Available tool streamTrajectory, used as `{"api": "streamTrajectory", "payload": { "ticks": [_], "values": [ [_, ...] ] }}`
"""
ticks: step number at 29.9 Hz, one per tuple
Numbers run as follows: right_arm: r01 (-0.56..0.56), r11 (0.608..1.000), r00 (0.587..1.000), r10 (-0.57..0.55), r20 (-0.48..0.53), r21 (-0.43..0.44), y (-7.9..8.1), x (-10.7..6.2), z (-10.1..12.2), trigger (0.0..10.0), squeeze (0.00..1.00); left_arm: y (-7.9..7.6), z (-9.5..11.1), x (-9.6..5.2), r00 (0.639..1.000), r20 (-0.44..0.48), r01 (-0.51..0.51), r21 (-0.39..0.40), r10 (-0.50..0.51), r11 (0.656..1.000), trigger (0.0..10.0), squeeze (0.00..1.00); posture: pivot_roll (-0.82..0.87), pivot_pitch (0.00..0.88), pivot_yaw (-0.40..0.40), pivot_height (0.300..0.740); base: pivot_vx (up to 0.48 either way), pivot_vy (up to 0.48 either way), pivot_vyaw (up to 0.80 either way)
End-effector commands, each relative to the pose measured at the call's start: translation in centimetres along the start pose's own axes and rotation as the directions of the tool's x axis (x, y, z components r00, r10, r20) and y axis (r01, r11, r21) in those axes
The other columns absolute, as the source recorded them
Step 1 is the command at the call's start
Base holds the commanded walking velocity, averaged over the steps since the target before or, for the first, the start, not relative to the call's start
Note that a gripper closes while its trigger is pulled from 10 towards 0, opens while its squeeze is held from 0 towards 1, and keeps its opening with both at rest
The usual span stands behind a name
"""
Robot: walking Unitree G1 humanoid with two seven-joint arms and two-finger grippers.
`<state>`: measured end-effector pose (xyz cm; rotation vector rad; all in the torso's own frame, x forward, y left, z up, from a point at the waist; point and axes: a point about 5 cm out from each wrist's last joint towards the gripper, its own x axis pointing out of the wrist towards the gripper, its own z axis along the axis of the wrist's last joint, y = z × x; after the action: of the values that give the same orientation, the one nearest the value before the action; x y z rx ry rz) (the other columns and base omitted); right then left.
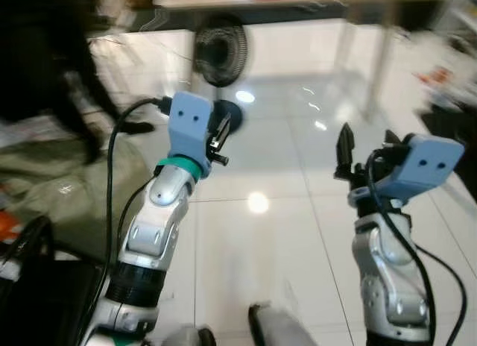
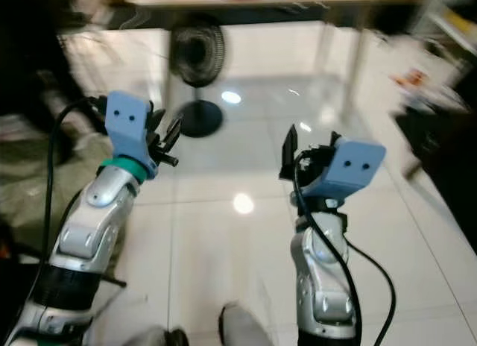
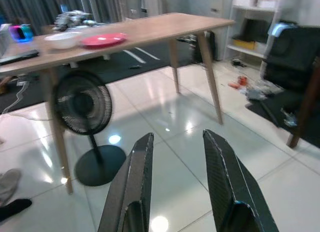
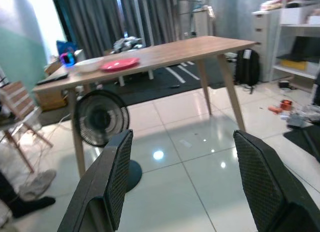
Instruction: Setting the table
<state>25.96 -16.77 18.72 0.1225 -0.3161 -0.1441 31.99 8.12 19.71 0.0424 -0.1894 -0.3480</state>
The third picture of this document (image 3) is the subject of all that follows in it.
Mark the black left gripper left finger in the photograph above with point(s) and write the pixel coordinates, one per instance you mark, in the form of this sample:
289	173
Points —
135	187

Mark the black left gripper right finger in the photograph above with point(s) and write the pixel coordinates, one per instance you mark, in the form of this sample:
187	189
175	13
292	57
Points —
232	187

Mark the black standing fan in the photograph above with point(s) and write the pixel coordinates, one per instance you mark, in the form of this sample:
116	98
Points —
82	104

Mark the orange object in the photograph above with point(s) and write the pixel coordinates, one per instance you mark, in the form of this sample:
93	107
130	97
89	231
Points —
241	81

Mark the grey shoe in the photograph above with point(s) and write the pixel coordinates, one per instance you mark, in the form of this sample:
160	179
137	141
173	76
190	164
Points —
8	184

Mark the black rug with white lines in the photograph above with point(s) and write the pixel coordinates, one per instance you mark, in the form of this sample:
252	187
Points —
150	59

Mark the black office chair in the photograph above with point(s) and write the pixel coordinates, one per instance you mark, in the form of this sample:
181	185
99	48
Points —
290	57

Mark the yellow box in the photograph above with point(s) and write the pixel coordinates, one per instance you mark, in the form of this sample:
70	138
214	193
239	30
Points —
245	44

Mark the red plate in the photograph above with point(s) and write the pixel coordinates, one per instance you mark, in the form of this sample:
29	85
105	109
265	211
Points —
103	40

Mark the light wooden table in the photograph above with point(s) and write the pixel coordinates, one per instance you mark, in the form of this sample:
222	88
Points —
155	29

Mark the white bowl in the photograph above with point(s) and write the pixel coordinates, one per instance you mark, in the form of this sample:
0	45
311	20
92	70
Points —
62	40

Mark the flat black device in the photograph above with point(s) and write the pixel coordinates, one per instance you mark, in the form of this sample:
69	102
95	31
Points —
18	57

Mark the white shelf unit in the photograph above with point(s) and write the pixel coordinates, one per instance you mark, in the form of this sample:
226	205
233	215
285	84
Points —
250	9

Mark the grey clutter pile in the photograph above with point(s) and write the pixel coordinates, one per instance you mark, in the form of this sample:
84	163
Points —
72	18

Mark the white drawer cabinet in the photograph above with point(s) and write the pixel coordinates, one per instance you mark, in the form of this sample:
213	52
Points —
216	4

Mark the black speaker with rainbow light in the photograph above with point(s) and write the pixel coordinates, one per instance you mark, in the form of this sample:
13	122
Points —
21	33

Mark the white box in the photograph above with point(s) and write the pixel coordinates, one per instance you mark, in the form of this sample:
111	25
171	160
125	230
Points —
4	39

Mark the grey curtain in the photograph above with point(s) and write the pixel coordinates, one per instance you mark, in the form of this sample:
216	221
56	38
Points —
30	7

